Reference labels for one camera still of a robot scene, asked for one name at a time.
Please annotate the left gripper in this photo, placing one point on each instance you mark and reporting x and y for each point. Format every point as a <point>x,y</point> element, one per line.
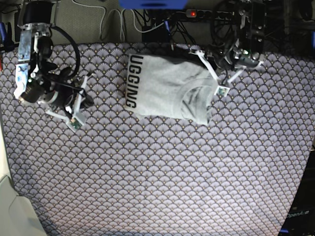
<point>229,67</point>

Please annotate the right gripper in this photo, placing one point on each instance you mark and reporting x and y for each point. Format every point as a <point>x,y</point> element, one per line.
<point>65,101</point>

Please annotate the light grey T-shirt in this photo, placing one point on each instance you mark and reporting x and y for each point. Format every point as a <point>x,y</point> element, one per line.
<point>168,87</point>

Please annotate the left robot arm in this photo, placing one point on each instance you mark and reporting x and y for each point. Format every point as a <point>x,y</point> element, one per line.
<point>237,30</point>

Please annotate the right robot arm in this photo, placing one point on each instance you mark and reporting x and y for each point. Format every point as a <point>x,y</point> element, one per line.
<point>34,77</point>

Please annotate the black power strip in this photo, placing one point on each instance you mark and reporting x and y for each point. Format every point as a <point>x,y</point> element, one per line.
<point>193,15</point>

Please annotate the black power adapter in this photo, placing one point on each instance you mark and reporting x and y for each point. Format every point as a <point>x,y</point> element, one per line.
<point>159,35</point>

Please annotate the blue box overhead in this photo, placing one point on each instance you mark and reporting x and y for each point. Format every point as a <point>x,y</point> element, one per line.
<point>153,4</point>

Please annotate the fan-patterned table cloth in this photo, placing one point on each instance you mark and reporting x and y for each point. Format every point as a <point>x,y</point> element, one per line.
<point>118,175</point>

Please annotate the white plastic bin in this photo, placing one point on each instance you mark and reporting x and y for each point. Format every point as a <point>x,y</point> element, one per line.
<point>17,216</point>

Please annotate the black OpenArm box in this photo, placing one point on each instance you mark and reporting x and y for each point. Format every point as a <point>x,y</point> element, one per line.
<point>300,220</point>

